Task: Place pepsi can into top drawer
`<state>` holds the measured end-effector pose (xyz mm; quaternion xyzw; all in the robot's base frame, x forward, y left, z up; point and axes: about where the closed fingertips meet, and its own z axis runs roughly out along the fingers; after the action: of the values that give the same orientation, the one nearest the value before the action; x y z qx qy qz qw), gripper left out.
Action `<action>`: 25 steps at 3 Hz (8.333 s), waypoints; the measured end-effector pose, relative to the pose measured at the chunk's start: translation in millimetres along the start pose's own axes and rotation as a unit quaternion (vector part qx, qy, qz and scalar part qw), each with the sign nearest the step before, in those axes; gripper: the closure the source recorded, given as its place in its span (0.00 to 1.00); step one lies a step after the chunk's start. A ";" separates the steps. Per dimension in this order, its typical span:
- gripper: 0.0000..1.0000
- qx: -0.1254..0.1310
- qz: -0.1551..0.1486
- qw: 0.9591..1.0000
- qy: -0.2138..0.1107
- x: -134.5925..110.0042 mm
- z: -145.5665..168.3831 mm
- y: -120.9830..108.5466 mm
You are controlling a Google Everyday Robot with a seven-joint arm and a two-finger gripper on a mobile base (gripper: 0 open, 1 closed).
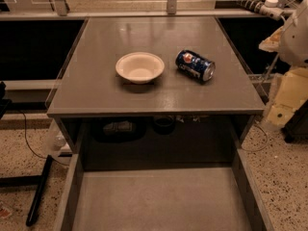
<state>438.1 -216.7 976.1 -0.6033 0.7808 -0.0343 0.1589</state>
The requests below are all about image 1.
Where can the white power strip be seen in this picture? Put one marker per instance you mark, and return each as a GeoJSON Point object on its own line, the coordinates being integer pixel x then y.
{"type": "Point", "coordinates": [268, 8]}

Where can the black stand leg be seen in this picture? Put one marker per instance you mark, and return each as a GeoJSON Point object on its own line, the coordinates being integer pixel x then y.
{"type": "Point", "coordinates": [31, 180]}

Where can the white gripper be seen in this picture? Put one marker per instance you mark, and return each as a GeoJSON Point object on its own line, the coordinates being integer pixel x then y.
{"type": "Point", "coordinates": [295, 40]}

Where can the white bowl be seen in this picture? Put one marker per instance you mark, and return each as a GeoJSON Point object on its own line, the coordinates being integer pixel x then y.
{"type": "Point", "coordinates": [140, 67]}

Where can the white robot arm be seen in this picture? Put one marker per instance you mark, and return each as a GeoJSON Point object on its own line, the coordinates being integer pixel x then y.
{"type": "Point", "coordinates": [290, 41]}

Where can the open grey top drawer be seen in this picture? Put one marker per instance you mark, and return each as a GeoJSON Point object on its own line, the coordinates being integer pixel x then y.
{"type": "Point", "coordinates": [198, 198]}

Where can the blue pepsi can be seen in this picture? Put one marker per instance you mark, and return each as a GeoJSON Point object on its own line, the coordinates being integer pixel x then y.
{"type": "Point", "coordinates": [195, 65]}

